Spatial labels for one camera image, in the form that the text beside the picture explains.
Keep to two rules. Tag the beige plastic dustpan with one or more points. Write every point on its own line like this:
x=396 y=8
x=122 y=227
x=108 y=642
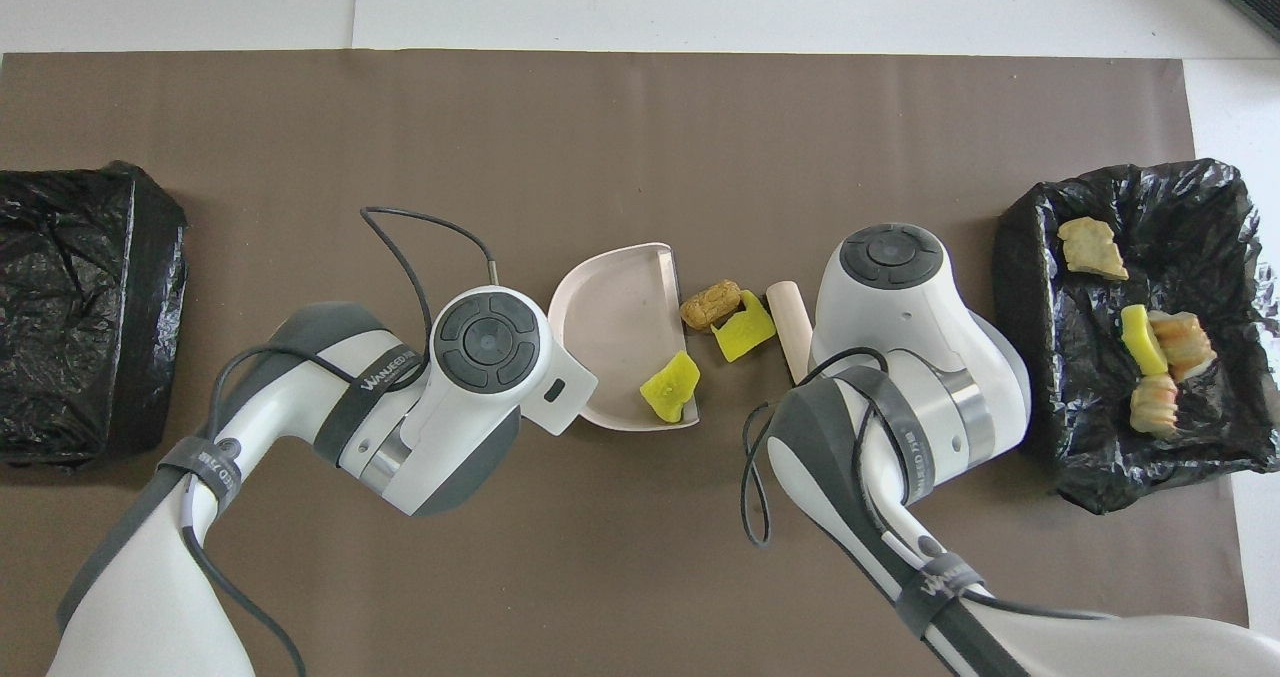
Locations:
x=620 y=327

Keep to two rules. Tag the brown cork nugget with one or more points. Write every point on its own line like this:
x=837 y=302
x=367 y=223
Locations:
x=710 y=305

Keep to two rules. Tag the squarish yellow sponge piece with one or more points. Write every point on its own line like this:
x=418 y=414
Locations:
x=672 y=389

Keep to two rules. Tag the notched yellow sponge piece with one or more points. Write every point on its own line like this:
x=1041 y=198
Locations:
x=745 y=335

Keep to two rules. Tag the pale green toy dumpling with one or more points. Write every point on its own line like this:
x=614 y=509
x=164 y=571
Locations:
x=1186 y=347
x=1090 y=249

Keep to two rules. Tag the curved yellow sponge piece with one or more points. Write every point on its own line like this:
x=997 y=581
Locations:
x=1142 y=342

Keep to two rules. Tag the striped orange toy croissant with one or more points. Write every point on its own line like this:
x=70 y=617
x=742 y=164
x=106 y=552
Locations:
x=1154 y=407

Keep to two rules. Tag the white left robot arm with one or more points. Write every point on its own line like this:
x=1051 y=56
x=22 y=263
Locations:
x=460 y=417

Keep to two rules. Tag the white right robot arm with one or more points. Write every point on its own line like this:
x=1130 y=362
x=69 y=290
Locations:
x=900 y=297

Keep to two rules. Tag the black bin with crumpled bag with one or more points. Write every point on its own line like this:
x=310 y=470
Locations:
x=1040 y=357

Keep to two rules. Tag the black bin with smooth bag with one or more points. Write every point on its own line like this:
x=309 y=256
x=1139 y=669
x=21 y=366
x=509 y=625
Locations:
x=60 y=377

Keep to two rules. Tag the brown paper table mat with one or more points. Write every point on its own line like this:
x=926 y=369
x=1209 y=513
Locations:
x=640 y=137

